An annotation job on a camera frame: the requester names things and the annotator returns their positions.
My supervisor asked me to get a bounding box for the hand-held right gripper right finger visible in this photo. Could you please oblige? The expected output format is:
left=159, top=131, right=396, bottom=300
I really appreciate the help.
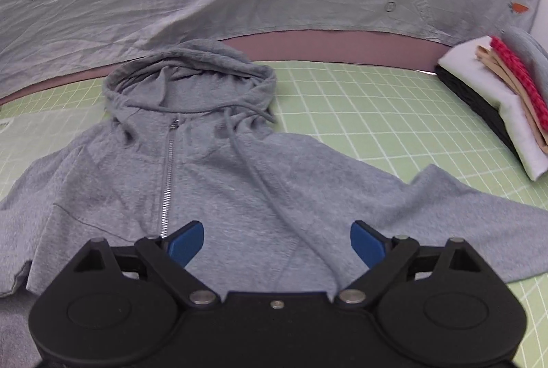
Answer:
left=334, top=220, right=489, bottom=307

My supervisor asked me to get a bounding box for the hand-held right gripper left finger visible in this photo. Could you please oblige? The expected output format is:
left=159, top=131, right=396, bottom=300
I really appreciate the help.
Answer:
left=73, top=220, right=221, bottom=309

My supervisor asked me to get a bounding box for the black folded garment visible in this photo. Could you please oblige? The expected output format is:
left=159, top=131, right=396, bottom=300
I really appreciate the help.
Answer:
left=434, top=64, right=532, bottom=171

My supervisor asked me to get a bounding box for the mauve bed mattress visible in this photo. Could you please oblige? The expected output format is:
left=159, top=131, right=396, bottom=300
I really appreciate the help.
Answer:
left=0, top=29, right=455, bottom=105

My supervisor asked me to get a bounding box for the white folded garment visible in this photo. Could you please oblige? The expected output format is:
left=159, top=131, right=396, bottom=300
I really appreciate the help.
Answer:
left=439, top=36, right=548, bottom=182

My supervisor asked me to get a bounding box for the beige folded garment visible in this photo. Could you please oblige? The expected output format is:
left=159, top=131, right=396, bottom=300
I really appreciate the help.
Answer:
left=475, top=45, right=548, bottom=157

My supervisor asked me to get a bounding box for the grey zip hoodie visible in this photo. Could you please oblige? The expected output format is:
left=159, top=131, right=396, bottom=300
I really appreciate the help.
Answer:
left=0, top=38, right=548, bottom=368

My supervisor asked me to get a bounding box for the grey folded garment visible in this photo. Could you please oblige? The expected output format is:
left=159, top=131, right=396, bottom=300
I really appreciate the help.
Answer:
left=503, top=26, right=548, bottom=103

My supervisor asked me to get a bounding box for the green grid cutting mat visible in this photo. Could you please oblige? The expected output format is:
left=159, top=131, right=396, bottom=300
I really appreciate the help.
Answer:
left=0, top=60, right=548, bottom=368

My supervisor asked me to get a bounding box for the pink knitted folded garment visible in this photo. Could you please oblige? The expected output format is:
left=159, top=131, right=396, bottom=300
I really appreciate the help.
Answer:
left=489, top=36, right=548, bottom=134

